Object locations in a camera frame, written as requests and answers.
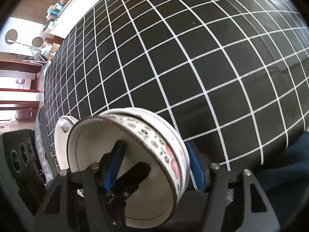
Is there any grey sofa with cover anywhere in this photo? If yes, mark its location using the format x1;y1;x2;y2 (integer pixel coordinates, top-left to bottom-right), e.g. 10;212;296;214
34;107;58;183

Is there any cream white bowl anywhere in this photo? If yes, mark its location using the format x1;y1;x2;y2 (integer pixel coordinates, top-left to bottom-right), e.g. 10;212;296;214
99;107;190;193

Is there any patterned rim ceramic bowl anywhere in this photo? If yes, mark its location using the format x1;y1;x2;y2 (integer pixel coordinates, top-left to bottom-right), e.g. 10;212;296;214
66;114;183;229

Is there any white plate bear cartoon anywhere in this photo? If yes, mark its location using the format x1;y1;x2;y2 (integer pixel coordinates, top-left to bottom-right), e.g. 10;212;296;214
54;115;78;170

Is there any black white grid tablecloth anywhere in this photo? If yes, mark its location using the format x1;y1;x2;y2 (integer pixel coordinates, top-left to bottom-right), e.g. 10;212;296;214
43;0;309;191

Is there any white tufted TV cabinet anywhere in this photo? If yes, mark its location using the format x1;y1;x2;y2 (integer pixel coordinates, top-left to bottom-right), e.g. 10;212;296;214
45;0;100;39

